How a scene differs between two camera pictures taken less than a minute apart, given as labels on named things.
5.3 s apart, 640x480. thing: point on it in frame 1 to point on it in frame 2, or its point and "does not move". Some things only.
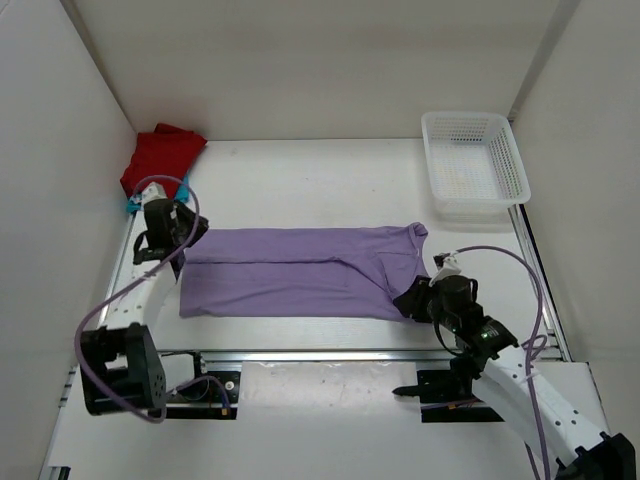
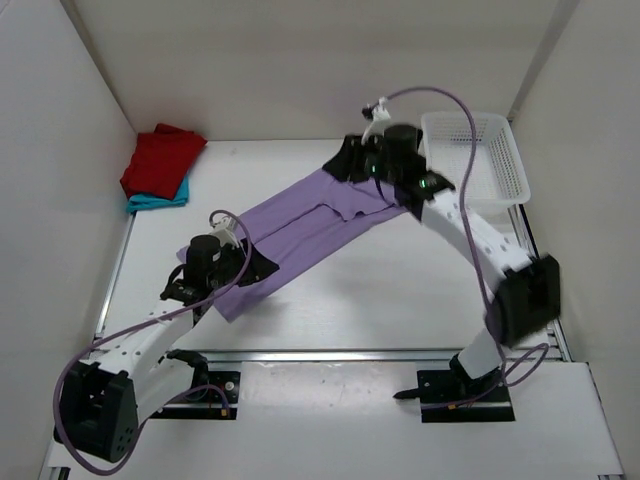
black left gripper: [184, 213] to [260, 267]
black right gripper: [411, 304] to [348, 167]
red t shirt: [165, 156] does not move
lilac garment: [300, 273] to [324, 211]
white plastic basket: [476, 166] does not move
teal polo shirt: [182, 196] does not move
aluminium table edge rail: [324, 356] does not move
